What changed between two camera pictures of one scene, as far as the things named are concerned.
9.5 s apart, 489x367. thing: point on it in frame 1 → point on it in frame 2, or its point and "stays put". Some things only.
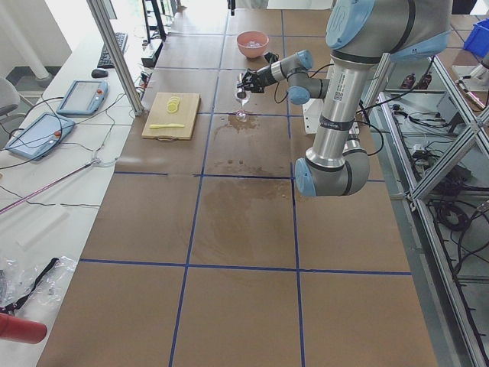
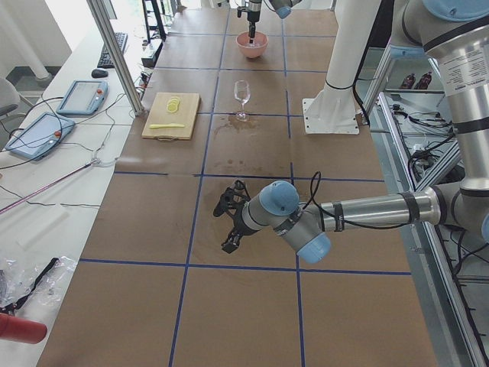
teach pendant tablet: x=85 y=97 stays put
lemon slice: x=172 y=108 stays put
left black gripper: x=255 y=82 → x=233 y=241
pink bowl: x=252 y=43 stays put
